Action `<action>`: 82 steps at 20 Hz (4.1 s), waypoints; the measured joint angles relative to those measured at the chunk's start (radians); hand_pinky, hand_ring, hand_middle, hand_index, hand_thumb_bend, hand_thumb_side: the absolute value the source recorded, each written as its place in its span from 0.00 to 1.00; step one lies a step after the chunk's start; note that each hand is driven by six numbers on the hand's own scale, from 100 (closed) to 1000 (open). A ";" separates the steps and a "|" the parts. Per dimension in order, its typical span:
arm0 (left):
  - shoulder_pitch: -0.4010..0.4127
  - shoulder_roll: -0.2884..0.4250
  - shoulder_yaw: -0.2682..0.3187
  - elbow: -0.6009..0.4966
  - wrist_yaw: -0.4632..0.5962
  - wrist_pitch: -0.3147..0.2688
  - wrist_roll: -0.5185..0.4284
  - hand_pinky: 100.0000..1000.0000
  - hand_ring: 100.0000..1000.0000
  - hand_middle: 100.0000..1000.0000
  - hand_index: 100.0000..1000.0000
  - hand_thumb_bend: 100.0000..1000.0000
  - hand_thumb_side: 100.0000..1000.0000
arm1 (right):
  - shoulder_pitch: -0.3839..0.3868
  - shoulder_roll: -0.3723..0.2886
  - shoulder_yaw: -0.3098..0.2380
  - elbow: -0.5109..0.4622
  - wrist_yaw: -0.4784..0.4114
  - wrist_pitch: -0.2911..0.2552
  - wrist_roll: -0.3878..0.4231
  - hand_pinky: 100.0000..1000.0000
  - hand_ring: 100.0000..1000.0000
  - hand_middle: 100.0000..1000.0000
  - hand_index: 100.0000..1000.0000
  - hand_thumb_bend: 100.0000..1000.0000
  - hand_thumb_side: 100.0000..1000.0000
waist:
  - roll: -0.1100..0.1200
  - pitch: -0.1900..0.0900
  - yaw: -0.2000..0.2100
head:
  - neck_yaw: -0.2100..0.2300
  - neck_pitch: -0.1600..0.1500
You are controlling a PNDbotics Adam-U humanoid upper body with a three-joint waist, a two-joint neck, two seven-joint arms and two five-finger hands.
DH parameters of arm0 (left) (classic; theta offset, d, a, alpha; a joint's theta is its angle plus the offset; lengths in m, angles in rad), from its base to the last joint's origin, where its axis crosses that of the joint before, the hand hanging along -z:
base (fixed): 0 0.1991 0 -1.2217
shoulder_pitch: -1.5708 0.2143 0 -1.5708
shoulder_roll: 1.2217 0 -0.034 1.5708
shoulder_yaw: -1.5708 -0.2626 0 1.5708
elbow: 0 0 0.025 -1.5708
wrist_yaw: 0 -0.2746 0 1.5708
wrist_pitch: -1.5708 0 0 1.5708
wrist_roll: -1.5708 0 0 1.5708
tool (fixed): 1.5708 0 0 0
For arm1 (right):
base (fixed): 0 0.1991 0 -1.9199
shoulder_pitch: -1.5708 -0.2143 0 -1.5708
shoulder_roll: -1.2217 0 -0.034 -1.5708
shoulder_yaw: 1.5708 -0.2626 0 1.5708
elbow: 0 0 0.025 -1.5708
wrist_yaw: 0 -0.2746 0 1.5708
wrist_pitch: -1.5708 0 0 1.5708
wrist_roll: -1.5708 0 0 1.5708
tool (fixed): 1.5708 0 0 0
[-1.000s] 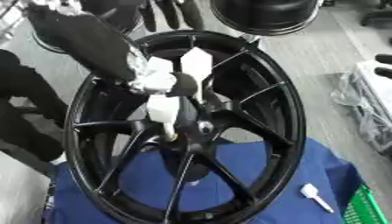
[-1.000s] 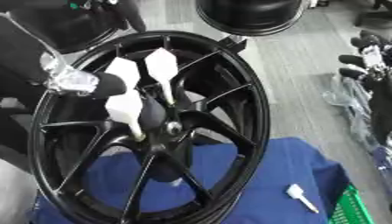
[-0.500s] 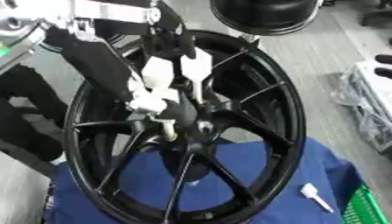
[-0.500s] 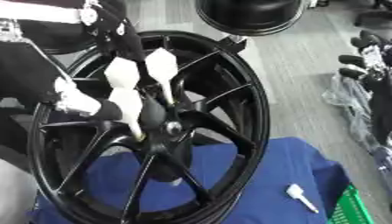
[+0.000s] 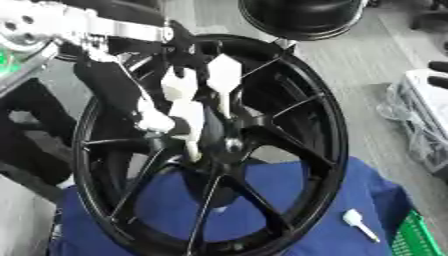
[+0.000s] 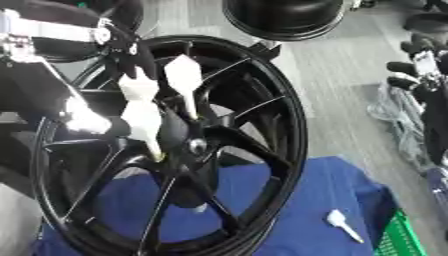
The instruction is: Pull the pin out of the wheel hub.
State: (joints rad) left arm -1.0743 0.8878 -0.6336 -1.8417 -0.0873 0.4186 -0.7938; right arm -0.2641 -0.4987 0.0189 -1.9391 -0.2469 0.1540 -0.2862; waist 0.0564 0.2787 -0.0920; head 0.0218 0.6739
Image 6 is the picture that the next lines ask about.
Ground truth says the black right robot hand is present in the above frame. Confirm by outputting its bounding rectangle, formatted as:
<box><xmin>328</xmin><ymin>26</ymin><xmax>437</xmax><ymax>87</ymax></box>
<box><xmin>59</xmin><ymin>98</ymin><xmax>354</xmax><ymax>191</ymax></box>
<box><xmin>385</xmin><ymin>31</ymin><xmax>448</xmax><ymax>102</ymax></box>

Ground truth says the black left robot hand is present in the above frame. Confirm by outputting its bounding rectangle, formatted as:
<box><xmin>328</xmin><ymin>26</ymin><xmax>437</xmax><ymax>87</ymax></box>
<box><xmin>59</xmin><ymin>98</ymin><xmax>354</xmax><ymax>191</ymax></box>
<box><xmin>99</xmin><ymin>19</ymin><xmax>161</xmax><ymax>81</ymax></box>

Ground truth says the white hub pin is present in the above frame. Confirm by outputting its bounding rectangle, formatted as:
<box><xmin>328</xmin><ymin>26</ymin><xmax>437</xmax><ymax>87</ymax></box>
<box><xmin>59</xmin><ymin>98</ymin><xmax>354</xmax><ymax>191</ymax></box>
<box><xmin>119</xmin><ymin>99</ymin><xmax>167</xmax><ymax>162</ymax></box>
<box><xmin>117</xmin><ymin>74</ymin><xmax>161</xmax><ymax>102</ymax></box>
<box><xmin>162</xmin><ymin>54</ymin><xmax>205</xmax><ymax>121</ymax></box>
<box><xmin>323</xmin><ymin>208</ymin><xmax>366</xmax><ymax>245</ymax></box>

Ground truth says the black spoked wheel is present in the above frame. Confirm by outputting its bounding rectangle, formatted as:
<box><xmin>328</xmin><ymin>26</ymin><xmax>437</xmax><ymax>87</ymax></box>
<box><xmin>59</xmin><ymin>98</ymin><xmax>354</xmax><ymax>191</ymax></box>
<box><xmin>28</xmin><ymin>34</ymin><xmax>312</xmax><ymax>256</ymax></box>

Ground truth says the clear plastic bag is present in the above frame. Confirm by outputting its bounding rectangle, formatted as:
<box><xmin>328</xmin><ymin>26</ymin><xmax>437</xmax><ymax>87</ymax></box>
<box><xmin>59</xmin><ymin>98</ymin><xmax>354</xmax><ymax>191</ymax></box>
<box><xmin>365</xmin><ymin>81</ymin><xmax>434</xmax><ymax>169</ymax></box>

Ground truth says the green plastic crate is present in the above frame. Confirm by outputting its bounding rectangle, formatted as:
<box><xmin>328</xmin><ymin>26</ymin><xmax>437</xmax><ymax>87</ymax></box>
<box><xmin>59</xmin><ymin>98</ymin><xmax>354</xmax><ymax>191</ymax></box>
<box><xmin>372</xmin><ymin>208</ymin><xmax>431</xmax><ymax>256</ymax></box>

